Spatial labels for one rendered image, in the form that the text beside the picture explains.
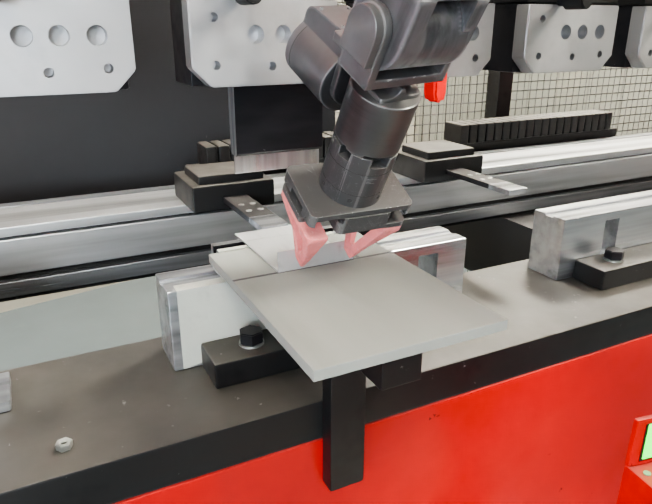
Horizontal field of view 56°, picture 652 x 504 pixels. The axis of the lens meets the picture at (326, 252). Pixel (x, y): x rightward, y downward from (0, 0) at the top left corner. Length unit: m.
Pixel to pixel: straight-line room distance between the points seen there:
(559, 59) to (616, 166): 0.61
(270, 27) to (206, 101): 0.57
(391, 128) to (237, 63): 0.19
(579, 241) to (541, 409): 0.26
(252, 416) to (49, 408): 0.20
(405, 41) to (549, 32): 0.42
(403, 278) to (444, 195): 0.53
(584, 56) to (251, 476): 0.64
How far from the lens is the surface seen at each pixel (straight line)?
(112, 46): 0.58
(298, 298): 0.55
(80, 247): 0.90
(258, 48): 0.62
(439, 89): 0.68
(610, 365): 0.92
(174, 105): 1.16
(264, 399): 0.64
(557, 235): 0.95
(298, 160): 0.69
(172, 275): 0.70
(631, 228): 1.05
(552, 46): 0.83
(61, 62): 0.58
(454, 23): 0.46
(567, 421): 0.91
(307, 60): 0.52
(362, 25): 0.43
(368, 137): 0.48
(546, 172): 1.27
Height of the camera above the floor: 1.23
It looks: 20 degrees down
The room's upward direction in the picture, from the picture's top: straight up
